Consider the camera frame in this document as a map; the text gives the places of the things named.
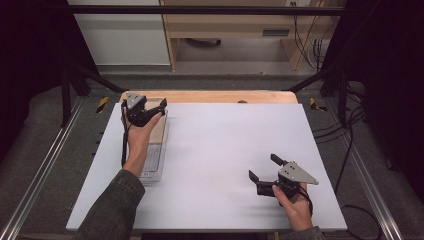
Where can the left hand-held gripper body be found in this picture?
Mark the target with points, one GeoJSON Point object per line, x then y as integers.
{"type": "Point", "coordinates": [136, 100]}

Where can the person's right hand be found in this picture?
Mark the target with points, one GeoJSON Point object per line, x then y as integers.
{"type": "Point", "coordinates": [298, 210]}

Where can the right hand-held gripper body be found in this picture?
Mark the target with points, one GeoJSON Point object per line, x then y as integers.
{"type": "Point", "coordinates": [296, 173]}

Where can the white cabinet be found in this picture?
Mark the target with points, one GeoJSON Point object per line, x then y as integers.
{"type": "Point", "coordinates": [123, 40]}

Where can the wooden board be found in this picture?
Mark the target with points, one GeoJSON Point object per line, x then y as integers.
{"type": "Point", "coordinates": [216, 96]}

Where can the clear plastic tray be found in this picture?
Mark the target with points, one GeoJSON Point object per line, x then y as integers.
{"type": "Point", "coordinates": [154, 160]}

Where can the person's left hand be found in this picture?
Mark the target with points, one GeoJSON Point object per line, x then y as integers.
{"type": "Point", "coordinates": [138, 140]}

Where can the yellow black tape strip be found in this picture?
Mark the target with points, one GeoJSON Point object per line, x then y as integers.
{"type": "Point", "coordinates": [102, 104]}
{"type": "Point", "coordinates": [313, 103]}

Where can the black metal stand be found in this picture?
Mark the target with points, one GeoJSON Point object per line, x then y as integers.
{"type": "Point", "coordinates": [342, 96]}
{"type": "Point", "coordinates": [65, 96]}

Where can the black curtain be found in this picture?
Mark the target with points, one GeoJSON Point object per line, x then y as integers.
{"type": "Point", "coordinates": [390, 83]}
{"type": "Point", "coordinates": [30, 60]}

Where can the light wooden desk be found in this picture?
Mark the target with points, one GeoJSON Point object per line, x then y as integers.
{"type": "Point", "coordinates": [230, 25]}

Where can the black horizontal frame bar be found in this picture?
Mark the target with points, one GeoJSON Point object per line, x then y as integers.
{"type": "Point", "coordinates": [200, 10]}

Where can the aluminium rail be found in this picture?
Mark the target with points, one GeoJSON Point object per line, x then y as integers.
{"type": "Point", "coordinates": [366, 173]}
{"type": "Point", "coordinates": [40, 173]}

